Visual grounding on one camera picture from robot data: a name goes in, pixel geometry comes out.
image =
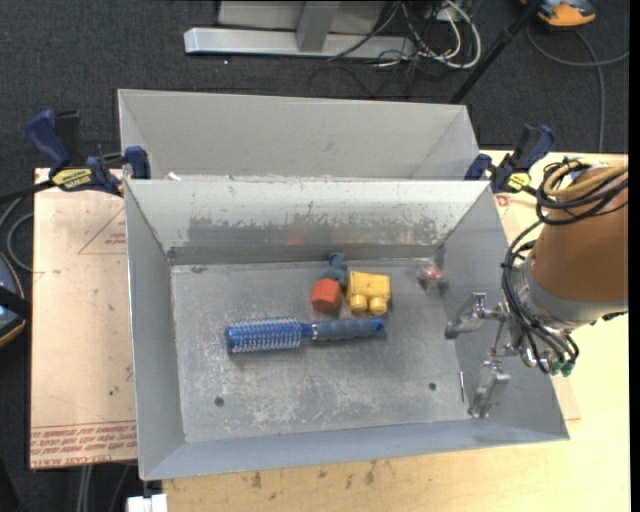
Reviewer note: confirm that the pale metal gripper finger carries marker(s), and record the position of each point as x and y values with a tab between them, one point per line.
465	324
489	389

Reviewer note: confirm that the small clear glass thing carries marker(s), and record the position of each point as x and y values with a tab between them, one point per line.
431	279

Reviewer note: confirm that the yellow toy block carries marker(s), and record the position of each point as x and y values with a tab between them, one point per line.
370	290

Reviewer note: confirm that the grey metal bin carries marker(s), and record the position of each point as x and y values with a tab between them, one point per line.
300	380

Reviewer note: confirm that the blue hairbrush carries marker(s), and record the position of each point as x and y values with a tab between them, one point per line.
280	334

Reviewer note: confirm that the brown cardboard board, red print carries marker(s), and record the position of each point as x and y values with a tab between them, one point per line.
80	325

